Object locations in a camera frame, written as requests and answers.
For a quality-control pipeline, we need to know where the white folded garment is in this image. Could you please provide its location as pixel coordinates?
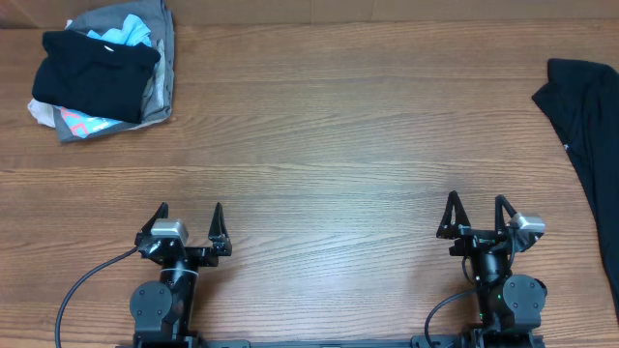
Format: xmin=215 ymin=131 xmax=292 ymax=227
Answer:
xmin=27 ymin=99 xmax=55 ymax=129

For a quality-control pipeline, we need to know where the black t-shirt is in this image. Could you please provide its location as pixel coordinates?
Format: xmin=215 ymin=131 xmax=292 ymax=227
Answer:
xmin=532 ymin=58 xmax=618 ymax=302

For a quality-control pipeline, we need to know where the light blue garment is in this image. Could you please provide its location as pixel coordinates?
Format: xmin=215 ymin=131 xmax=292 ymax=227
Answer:
xmin=86 ymin=14 xmax=152 ymax=46

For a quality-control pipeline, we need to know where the blue garment with red print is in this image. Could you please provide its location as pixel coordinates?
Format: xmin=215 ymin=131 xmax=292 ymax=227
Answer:
xmin=57 ymin=106 xmax=121 ymax=138

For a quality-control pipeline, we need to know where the folded grey shirt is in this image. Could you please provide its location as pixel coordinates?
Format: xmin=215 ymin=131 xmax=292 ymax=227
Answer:
xmin=28 ymin=1 xmax=174 ymax=142

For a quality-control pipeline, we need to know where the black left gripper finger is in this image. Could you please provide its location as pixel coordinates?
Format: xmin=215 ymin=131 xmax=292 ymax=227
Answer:
xmin=134 ymin=202 xmax=168 ymax=246
xmin=208 ymin=202 xmax=232 ymax=256

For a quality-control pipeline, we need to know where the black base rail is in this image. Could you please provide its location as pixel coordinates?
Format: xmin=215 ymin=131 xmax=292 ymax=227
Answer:
xmin=116 ymin=334 xmax=546 ymax=348

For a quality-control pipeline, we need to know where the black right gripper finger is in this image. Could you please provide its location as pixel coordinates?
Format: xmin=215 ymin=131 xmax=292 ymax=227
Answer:
xmin=436 ymin=190 xmax=471 ymax=240
xmin=494 ymin=194 xmax=516 ymax=232

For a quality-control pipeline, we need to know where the folded black shirt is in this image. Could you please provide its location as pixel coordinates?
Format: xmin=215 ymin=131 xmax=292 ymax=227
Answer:
xmin=32 ymin=30 xmax=161 ymax=124

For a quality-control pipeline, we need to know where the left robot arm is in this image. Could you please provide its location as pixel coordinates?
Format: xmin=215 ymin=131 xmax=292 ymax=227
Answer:
xmin=130 ymin=202 xmax=232 ymax=347

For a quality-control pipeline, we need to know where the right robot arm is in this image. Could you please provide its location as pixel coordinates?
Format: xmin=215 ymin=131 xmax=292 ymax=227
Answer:
xmin=424 ymin=190 xmax=547 ymax=348

